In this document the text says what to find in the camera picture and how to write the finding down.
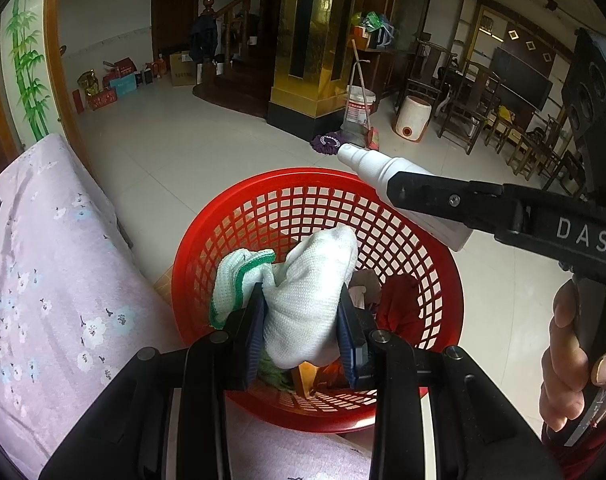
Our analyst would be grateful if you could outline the red gift box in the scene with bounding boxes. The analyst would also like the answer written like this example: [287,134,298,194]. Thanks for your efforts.
[85,87,118,111]

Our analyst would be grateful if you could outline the red plastic basket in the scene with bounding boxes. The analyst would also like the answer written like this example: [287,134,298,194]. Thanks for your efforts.
[172,167,464,435]

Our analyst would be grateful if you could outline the white plastic bucket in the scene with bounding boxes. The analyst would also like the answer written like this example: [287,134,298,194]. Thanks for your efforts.
[344,86,376,128]

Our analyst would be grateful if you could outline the wooden chair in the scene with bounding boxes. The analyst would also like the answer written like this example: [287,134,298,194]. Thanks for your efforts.
[398,39,456,111]
[439,62,501,156]

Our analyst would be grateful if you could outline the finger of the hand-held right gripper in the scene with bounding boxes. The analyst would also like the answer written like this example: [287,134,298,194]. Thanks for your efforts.
[387,171,526,235]

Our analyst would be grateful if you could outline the black wall screen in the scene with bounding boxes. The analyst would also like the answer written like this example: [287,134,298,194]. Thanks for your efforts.
[490,46,554,111]

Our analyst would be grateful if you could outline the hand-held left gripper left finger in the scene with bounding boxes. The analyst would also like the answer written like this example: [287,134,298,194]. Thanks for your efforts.
[38,282,266,480]

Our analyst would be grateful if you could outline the person's right forearm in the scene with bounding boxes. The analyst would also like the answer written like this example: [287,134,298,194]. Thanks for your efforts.
[543,420,606,471]

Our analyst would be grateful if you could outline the green shopping bag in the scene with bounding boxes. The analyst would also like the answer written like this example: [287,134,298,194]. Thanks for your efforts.
[368,12,396,48]

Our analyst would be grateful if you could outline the bamboo wall decal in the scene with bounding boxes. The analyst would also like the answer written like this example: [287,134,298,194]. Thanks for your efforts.
[3,0,51,143]

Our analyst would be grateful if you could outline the blue box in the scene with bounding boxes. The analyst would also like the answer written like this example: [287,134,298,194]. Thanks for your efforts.
[109,74,138,97]

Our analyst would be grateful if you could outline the dark jacket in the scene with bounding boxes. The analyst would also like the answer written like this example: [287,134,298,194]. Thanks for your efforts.
[189,12,218,63]

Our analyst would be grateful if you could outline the wooden staircase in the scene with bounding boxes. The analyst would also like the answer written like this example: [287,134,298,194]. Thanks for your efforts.
[193,0,284,118]

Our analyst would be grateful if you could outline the purple mop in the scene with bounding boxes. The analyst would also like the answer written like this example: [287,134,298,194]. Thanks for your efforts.
[311,131,351,157]

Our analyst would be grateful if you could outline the golden pillar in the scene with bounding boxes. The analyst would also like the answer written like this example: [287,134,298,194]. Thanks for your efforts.
[268,0,408,136]

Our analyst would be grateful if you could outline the white spray bottle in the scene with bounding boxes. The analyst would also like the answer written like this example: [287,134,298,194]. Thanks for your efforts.
[337,142,472,252]

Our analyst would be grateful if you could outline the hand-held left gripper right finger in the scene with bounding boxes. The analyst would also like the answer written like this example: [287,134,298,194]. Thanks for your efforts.
[337,282,564,480]

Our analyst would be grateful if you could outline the red snack packet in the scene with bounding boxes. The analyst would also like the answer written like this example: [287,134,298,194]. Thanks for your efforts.
[375,275,424,346]

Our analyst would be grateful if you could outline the white glove with green cuff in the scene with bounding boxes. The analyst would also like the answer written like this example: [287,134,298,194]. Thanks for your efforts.
[209,224,358,368]

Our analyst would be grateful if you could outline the green towel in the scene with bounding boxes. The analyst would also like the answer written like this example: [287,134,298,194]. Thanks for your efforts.
[255,347,296,393]

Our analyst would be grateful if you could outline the person's right hand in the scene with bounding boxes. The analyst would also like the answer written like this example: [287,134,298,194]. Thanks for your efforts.
[539,275,606,428]

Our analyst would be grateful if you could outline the brown wooden door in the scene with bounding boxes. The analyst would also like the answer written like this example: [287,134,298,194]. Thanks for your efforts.
[151,0,201,53]

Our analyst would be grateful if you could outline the cardboard box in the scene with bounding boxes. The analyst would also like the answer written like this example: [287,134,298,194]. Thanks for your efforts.
[169,51,200,87]

